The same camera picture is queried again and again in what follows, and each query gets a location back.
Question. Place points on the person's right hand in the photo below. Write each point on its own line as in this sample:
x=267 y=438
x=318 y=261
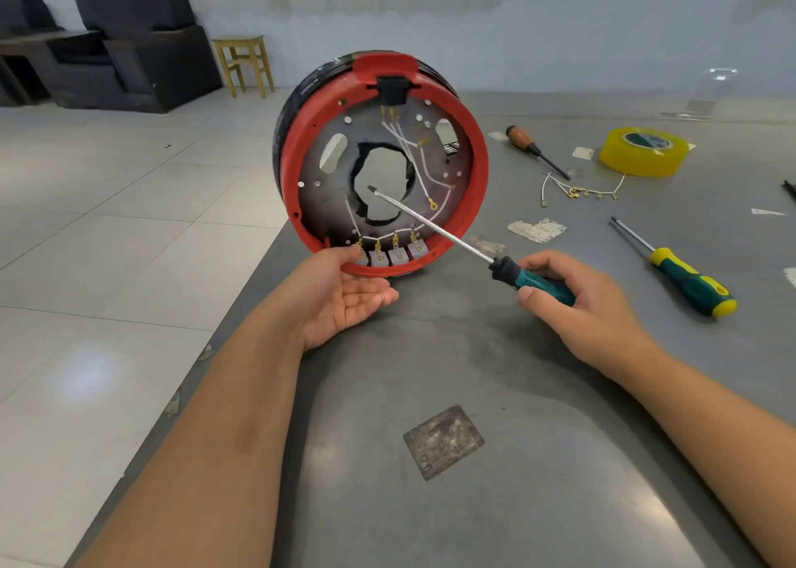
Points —
x=597 y=319

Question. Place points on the person's left hand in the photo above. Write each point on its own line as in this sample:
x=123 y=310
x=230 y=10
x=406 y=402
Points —
x=330 y=300

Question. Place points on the red round appliance base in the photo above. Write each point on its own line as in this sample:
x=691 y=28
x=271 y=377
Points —
x=305 y=132

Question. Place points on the person's left forearm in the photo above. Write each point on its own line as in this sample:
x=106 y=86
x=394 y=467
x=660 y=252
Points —
x=199 y=462

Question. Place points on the person's right forearm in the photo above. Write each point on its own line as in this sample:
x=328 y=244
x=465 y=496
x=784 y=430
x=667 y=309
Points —
x=721 y=450

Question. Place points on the crumpled white tape piece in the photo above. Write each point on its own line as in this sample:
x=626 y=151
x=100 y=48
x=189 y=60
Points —
x=537 y=229

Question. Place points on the yellow tape roll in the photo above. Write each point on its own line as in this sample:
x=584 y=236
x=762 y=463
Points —
x=618 y=161

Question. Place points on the narrow white tape strip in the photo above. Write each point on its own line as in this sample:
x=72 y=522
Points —
x=791 y=277

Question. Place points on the small wooden stool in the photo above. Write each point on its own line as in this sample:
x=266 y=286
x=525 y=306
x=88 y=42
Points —
x=241 y=44

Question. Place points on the black armchair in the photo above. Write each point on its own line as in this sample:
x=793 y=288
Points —
x=143 y=39

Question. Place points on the dark coffee table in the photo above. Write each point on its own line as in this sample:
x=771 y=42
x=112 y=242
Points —
x=37 y=42

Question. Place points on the black sofa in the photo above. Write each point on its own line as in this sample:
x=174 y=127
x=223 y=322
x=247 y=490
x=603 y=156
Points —
x=25 y=8

